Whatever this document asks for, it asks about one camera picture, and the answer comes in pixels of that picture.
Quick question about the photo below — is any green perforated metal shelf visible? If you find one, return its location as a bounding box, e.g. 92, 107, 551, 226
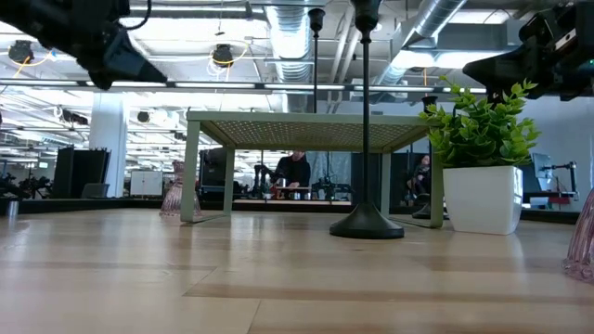
179, 109, 446, 229

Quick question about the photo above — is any black aluminium table frame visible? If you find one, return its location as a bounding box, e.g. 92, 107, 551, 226
0, 197, 581, 225

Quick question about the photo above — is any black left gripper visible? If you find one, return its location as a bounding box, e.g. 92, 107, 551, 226
0, 0, 167, 92

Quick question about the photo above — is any black partition panel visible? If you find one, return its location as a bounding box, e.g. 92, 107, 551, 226
351, 151, 433, 208

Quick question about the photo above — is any background computer monitor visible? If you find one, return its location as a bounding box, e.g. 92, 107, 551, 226
531, 152, 556, 192

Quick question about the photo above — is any black ceiling device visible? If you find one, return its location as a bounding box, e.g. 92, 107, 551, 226
7, 39, 36, 64
212, 44, 236, 69

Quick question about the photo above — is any black background equipment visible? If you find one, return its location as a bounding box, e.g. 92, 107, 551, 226
0, 172, 52, 199

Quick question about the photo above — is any long ceiling light bar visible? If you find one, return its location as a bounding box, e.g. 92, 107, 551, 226
0, 79, 488, 95

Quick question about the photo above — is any white pillar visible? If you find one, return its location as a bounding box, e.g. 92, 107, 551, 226
89, 92, 129, 199

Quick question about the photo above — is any white cabinet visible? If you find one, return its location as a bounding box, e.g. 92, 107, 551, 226
129, 170, 164, 198

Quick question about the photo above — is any green plant in white pot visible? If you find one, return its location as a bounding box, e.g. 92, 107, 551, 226
419, 76, 543, 237

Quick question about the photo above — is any person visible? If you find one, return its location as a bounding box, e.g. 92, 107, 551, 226
271, 150, 313, 200
407, 155, 433, 205

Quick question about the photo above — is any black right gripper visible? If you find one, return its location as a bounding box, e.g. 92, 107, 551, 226
462, 2, 594, 103

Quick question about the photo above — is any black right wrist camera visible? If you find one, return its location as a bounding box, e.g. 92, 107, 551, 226
518, 2, 579, 53

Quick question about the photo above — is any black cabinet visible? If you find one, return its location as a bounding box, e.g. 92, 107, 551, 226
52, 147, 111, 199

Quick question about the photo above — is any pink ribbed glass candle holder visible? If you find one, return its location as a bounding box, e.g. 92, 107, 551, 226
561, 187, 594, 285
159, 160, 202, 218

